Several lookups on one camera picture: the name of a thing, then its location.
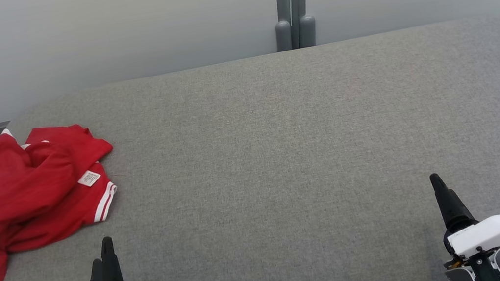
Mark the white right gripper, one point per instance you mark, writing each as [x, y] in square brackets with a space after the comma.
[496, 231]

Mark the red white basketball jersey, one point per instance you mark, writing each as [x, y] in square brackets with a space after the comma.
[62, 208]

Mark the grey fabric sofa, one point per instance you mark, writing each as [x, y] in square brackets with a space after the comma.
[283, 165]

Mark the straight grey partition post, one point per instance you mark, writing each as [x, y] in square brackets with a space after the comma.
[292, 5]

